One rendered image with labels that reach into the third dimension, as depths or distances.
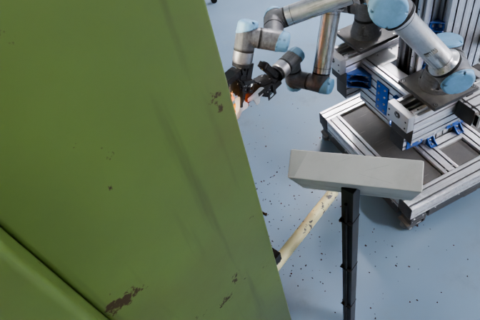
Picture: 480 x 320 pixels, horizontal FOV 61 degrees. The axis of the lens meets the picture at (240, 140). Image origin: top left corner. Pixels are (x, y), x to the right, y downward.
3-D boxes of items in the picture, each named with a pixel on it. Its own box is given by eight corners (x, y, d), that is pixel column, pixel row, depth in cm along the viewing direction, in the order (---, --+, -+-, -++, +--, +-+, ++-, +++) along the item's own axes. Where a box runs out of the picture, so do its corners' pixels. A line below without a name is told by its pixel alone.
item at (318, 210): (328, 191, 173) (328, 184, 170) (339, 197, 170) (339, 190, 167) (264, 271, 155) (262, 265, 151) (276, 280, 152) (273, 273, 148)
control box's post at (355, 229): (347, 314, 195) (348, 178, 118) (355, 320, 193) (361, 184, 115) (343, 321, 193) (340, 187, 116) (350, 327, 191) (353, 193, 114)
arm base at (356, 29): (368, 21, 213) (369, 3, 206) (388, 33, 203) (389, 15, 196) (344, 31, 211) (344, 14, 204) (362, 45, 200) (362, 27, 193)
